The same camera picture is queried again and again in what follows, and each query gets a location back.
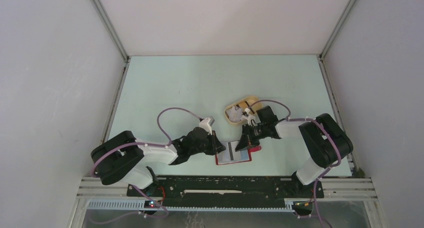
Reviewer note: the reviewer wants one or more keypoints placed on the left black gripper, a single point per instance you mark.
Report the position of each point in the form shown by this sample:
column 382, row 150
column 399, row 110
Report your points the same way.
column 216, row 146

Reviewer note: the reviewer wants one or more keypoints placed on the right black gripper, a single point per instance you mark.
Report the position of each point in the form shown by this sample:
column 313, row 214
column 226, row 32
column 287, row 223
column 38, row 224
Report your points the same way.
column 246, row 138

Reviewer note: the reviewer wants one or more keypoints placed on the red card holder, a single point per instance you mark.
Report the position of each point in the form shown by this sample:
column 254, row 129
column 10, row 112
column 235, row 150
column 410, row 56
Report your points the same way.
column 246, row 156

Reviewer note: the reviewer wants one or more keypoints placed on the white magnetic stripe card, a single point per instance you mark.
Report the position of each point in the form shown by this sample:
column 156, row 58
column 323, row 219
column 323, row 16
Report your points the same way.
column 229, row 155

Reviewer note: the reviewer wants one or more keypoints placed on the white VIP card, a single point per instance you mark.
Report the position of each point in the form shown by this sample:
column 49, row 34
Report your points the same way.
column 234, row 114

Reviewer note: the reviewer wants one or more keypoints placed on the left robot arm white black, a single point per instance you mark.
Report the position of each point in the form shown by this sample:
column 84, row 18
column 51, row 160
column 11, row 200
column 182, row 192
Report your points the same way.
column 124, row 158

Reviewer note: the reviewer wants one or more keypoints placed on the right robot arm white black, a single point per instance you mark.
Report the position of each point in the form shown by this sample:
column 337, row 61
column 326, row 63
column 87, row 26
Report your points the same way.
column 326, row 142

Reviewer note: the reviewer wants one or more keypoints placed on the beige oval tray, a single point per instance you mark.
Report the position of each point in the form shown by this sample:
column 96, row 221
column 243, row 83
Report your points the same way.
column 250, row 99

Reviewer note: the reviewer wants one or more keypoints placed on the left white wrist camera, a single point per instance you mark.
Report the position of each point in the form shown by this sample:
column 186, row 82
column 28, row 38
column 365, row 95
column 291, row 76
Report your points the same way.
column 206, row 124

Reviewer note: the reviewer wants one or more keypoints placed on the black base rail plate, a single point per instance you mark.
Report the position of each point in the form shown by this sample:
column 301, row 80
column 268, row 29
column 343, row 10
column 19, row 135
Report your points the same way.
column 231, row 191

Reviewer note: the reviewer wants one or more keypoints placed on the white cable duct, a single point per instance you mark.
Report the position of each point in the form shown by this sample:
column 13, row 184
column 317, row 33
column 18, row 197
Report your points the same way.
column 144, row 205

